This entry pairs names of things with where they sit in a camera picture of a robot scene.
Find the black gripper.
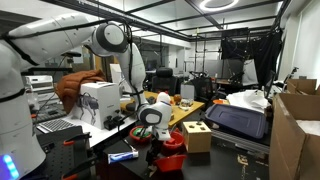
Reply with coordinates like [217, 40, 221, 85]
[145, 138, 165, 166]

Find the red bowl with orange block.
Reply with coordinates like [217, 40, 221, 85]
[162, 130, 186, 155]

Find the red bowl with green toy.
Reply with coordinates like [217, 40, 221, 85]
[128, 125, 153, 145]

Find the white plastic fork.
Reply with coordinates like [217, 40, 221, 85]
[121, 137, 137, 153]

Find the blue white toothpaste tube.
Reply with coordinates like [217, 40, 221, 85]
[107, 150, 140, 165]

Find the wooden shape sorter box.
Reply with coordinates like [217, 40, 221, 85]
[181, 120, 213, 155]

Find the wooden desk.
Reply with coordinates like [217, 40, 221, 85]
[119, 90, 206, 129]

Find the black power adapter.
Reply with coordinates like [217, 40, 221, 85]
[103, 114, 126, 131]

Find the glass jar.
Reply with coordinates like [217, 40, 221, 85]
[179, 97, 195, 111]

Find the brown ball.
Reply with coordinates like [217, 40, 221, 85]
[172, 93, 183, 105]

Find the black orange bar clamp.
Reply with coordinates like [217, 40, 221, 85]
[61, 153, 98, 180]
[61, 131, 93, 148]

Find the white box with robot dog print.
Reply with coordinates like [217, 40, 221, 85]
[72, 81, 122, 131]

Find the black high back chair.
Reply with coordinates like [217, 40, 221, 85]
[151, 66, 180, 96]

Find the dark blue bin lid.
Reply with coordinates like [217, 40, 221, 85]
[203, 103, 270, 140]

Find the silver keyboard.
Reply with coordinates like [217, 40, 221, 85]
[36, 117, 76, 135]

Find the brown puffer jacket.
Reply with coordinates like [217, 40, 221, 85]
[54, 68, 107, 115]

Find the white paper pile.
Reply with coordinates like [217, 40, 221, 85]
[226, 88, 273, 113]

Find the large open cardboard box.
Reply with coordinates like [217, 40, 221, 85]
[268, 92, 320, 180]

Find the white printer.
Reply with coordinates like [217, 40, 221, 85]
[24, 74, 55, 93]

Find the black curtain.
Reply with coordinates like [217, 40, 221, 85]
[220, 29, 283, 88]

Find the small open cardboard box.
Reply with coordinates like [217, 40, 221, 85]
[286, 77, 318, 95]

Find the ring ceiling light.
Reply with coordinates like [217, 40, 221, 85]
[198, 0, 241, 13]

